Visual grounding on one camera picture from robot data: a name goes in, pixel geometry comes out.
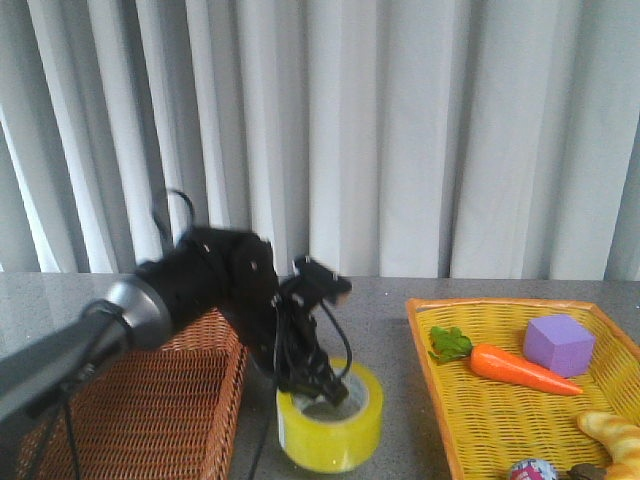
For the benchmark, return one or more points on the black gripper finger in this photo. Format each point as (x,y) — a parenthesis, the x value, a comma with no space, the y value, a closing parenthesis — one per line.
(332,388)
(301,384)

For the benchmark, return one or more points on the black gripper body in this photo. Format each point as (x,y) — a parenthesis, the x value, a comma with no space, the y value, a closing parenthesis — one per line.
(285,338)

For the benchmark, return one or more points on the yellow packing tape roll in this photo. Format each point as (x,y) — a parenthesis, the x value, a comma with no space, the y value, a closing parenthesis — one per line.
(322,438)

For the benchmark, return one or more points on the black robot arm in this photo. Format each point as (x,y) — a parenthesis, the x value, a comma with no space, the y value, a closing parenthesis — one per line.
(227,270)

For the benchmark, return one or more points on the orange toy carrot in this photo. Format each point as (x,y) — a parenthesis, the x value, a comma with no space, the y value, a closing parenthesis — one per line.
(494,363)

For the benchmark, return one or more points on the brown wicker basket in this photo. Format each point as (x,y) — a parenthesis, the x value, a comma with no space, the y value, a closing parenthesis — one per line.
(164,414)

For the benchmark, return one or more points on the yellow woven basket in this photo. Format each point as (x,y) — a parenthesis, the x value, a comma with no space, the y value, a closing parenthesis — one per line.
(488,426)

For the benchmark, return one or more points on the dark jar with label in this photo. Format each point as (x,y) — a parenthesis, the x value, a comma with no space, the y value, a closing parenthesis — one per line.
(532,469)

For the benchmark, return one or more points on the purple foam cube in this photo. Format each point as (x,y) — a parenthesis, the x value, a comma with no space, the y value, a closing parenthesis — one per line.
(560,344)

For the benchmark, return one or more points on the brown chocolate cookie toy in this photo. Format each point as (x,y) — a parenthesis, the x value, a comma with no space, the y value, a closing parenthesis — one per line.
(586,471)

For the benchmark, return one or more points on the toy croissant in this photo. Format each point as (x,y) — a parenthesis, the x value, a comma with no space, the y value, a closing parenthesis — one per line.
(620,438)

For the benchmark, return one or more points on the white pleated curtain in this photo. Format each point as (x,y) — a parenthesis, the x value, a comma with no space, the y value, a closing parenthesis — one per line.
(449,139)

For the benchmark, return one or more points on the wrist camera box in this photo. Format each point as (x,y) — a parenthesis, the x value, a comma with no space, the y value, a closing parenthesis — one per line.
(315,283)

